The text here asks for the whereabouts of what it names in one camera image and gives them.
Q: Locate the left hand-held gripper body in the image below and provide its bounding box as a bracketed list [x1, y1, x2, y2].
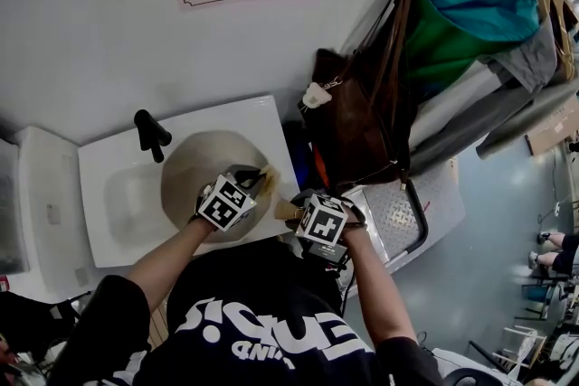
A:
[197, 165, 258, 233]

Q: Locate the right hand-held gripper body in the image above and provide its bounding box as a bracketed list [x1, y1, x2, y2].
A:
[296, 190, 366, 248]

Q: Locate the yellow sponge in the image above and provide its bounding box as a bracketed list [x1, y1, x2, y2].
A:
[260, 165, 281, 198]

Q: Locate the person's right forearm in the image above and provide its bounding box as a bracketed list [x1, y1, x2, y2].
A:
[343, 225, 417, 344]

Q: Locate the person's left forearm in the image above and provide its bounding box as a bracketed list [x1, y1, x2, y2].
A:
[126, 214, 218, 313]

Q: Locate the black labelled device box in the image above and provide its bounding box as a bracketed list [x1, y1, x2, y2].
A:
[306, 241, 349, 270]

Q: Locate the person's black printed T-shirt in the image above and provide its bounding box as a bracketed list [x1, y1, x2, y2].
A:
[47, 239, 444, 386]

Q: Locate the brown tote bag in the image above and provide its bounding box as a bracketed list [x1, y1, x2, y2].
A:
[298, 0, 415, 195]

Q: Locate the black faucet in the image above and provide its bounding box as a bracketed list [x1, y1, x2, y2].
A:
[133, 108, 173, 164]

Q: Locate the white plush bag charm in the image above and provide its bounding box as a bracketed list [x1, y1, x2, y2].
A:
[301, 81, 333, 108]

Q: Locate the white rectangular sink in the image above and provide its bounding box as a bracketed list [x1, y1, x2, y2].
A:
[77, 94, 300, 268]

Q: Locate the metal platform trolley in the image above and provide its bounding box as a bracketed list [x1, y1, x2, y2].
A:
[338, 157, 467, 272]

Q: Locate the white appliance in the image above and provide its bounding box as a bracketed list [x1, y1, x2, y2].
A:
[17, 126, 99, 290]

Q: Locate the dark grey coat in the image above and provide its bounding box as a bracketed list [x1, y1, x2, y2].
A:
[409, 76, 579, 173]

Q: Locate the grey appliance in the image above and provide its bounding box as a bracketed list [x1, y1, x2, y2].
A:
[0, 139, 31, 275]

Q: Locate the cardboard box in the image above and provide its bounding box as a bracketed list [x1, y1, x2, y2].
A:
[524, 97, 579, 157]

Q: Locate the light grey hoodie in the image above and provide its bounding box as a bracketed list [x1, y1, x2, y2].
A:
[409, 17, 560, 150]

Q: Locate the teal and green garment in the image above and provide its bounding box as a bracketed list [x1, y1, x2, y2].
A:
[404, 0, 542, 96]

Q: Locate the wooden clothes hanger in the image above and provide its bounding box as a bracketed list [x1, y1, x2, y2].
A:
[519, 0, 579, 78]

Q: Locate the black frame chair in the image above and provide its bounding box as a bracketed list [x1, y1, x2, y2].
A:
[515, 279, 566, 322]

